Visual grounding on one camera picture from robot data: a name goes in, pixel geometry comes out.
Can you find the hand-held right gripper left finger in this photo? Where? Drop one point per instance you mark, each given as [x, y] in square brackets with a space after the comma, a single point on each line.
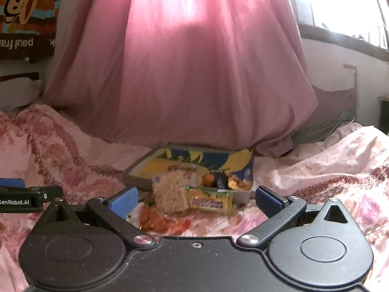
[124, 202]

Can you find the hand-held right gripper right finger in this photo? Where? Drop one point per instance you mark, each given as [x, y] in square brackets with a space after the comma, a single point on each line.
[267, 200]

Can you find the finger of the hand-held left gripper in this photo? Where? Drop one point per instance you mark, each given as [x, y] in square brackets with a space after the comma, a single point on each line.
[53, 194]
[12, 183]

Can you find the gold candy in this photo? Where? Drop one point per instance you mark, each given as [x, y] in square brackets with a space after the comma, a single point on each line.
[238, 182]

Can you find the orange snack packet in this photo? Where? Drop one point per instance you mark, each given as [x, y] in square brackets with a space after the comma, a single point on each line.
[155, 219]

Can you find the blue yellow printed box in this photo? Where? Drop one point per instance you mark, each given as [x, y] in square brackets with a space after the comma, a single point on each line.
[146, 170]

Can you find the noodle cake packet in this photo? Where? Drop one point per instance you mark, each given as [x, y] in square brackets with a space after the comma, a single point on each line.
[170, 194]

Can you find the dark blue sachet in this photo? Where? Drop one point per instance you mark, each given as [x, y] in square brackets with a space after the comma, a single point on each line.
[219, 181]

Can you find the yellow green bar packet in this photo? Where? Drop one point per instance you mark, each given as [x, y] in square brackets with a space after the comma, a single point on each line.
[209, 202]

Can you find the pink floral blanket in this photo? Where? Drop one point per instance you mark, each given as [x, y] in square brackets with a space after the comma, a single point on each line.
[334, 164]

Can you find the grey pillow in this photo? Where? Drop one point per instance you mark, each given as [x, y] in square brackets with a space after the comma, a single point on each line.
[18, 94]

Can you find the grey green cloth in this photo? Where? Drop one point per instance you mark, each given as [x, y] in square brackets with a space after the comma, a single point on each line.
[328, 127]

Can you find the dark wooden furniture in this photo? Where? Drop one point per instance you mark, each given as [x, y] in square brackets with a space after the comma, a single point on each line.
[384, 115]

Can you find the pink curtain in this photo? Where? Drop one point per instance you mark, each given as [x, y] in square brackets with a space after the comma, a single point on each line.
[182, 67]

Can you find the cartoon printed cloth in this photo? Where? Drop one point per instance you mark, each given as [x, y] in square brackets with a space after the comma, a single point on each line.
[27, 21]

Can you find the window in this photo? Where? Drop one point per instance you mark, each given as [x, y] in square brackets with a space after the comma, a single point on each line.
[343, 3]

